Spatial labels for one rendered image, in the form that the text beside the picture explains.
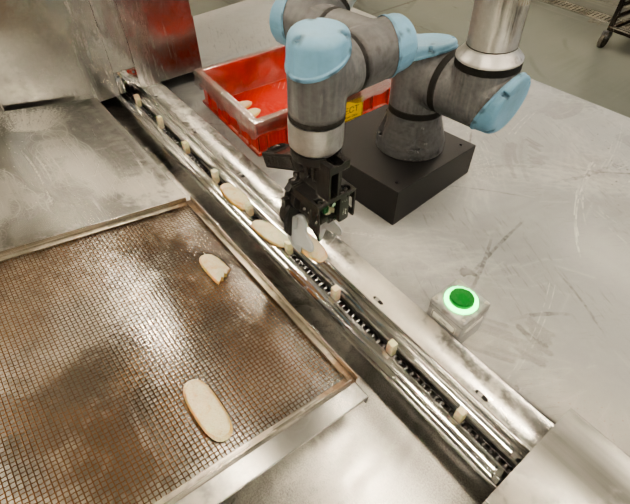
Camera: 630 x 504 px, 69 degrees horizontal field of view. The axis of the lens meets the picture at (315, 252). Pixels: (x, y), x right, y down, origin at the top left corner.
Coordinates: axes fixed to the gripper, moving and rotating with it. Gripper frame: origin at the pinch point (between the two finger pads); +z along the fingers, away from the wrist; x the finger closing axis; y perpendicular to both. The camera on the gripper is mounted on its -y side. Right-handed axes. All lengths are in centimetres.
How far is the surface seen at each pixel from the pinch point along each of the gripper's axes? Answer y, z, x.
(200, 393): 13.0, 1.0, -28.1
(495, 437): 40.6, 8.7, 1.8
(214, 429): 18.3, 1.0, -29.1
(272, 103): -56, 11, 32
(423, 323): 21.7, 7.5, 7.5
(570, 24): -126, 89, 369
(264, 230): -12.9, 7.9, -0.5
